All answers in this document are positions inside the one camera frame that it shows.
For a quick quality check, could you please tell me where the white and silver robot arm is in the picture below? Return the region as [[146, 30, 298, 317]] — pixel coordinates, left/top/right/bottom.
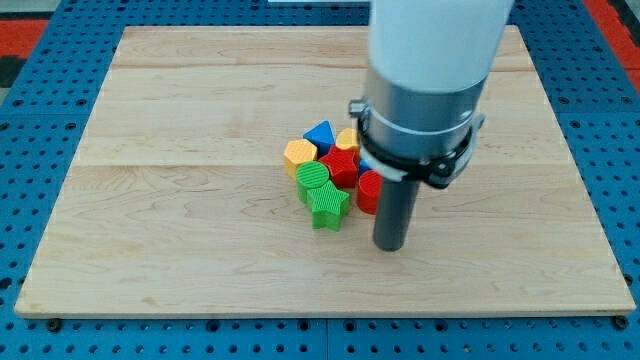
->
[[365, 0, 513, 159]]

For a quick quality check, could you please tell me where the blue block behind arm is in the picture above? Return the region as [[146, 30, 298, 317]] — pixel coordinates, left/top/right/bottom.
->
[[358, 159, 371, 175]]

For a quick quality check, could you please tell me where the yellow hexagon block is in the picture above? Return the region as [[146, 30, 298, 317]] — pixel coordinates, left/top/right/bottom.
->
[[283, 139, 318, 180]]

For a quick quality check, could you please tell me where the green cylinder block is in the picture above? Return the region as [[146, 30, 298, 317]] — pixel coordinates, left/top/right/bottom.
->
[[296, 161, 330, 204]]

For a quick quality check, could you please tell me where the green star block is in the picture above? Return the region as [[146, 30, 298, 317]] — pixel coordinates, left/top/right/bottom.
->
[[307, 181, 351, 231]]

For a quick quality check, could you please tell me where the red star block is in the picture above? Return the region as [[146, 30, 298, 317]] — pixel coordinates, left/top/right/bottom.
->
[[318, 146, 359, 189]]

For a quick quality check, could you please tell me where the blue triangle block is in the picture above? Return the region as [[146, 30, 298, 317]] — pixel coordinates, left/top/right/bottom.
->
[[303, 120, 335, 157]]

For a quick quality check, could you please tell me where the yellow rounded block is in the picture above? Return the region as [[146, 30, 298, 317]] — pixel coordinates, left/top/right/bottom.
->
[[335, 128, 359, 152]]

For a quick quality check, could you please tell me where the red cylinder block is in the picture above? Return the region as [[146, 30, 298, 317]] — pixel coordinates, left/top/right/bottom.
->
[[356, 170, 383, 215]]

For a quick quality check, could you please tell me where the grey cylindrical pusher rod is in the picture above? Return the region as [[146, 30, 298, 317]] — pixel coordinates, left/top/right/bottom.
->
[[373, 179, 420, 252]]

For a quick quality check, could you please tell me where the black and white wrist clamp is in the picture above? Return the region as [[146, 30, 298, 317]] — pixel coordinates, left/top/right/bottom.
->
[[349, 99, 485, 189]]

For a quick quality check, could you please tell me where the light wooden board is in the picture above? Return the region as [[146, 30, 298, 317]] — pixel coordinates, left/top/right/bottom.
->
[[15, 26, 636, 319]]

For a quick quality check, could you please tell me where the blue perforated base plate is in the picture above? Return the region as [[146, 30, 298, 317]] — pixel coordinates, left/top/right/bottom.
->
[[1, 1, 639, 359]]

